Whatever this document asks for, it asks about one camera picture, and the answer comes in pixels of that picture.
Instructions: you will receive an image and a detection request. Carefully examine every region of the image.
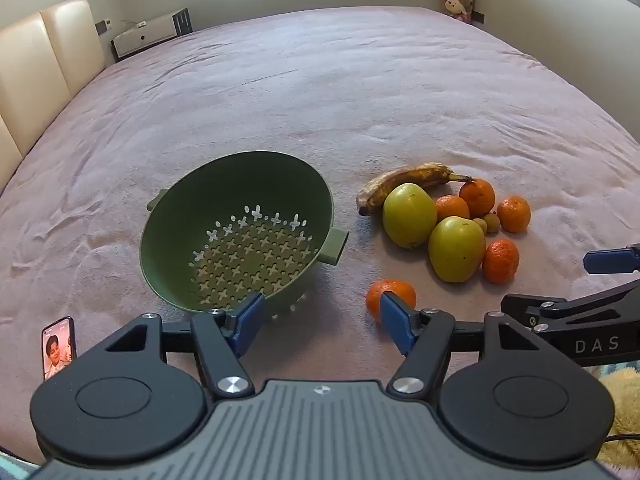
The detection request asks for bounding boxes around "teal striped cloth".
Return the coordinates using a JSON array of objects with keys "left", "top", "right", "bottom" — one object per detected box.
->
[{"left": 0, "top": 452, "right": 36, "bottom": 480}]

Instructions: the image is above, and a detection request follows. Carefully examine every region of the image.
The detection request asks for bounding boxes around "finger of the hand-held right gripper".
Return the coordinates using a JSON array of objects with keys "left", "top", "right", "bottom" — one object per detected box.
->
[
  {"left": 583, "top": 243, "right": 640, "bottom": 275},
  {"left": 501, "top": 280, "right": 640, "bottom": 333}
]

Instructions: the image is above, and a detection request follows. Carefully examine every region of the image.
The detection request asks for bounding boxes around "overripe spotted banana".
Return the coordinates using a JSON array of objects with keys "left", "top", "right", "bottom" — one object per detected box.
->
[{"left": 356, "top": 162, "right": 473, "bottom": 216}]

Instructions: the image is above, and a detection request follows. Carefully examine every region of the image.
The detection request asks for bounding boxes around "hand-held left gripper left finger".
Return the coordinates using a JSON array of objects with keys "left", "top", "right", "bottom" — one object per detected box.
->
[{"left": 102, "top": 292, "right": 266, "bottom": 401}]

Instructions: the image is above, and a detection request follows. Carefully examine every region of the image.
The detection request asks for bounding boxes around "small green fruit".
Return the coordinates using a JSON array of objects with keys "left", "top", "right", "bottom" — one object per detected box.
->
[{"left": 472, "top": 213, "right": 501, "bottom": 235}]

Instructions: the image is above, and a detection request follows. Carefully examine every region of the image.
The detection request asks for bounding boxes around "orange tangerine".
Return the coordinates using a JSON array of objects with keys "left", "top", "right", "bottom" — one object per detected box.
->
[
  {"left": 435, "top": 195, "right": 471, "bottom": 222},
  {"left": 496, "top": 195, "right": 532, "bottom": 234},
  {"left": 482, "top": 238, "right": 520, "bottom": 285},
  {"left": 459, "top": 178, "right": 496, "bottom": 218},
  {"left": 366, "top": 279, "right": 417, "bottom": 322}
]

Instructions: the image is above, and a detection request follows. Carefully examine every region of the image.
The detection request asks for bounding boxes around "cream padded headboard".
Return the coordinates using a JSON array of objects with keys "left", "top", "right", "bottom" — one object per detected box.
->
[{"left": 0, "top": 0, "right": 107, "bottom": 181}]

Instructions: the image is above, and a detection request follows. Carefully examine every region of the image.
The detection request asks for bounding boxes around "smartphone with lit screen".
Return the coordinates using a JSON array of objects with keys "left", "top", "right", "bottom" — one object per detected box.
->
[{"left": 41, "top": 316, "right": 77, "bottom": 383}]

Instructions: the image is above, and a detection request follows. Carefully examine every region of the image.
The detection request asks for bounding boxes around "green plastic colander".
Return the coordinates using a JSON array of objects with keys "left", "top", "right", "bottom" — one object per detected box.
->
[{"left": 139, "top": 153, "right": 350, "bottom": 322}]

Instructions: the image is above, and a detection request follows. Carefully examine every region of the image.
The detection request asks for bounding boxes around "yellow fuzzy blanket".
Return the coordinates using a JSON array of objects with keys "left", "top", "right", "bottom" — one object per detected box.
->
[{"left": 590, "top": 364, "right": 640, "bottom": 480}]

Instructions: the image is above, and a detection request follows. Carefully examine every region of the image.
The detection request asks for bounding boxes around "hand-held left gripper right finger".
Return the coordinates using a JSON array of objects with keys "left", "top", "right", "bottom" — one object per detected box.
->
[{"left": 379, "top": 291, "right": 551, "bottom": 402}]

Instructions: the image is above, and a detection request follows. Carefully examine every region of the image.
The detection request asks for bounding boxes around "white bedside cabinet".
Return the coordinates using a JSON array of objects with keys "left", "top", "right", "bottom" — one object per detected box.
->
[{"left": 111, "top": 8, "right": 194, "bottom": 63}]

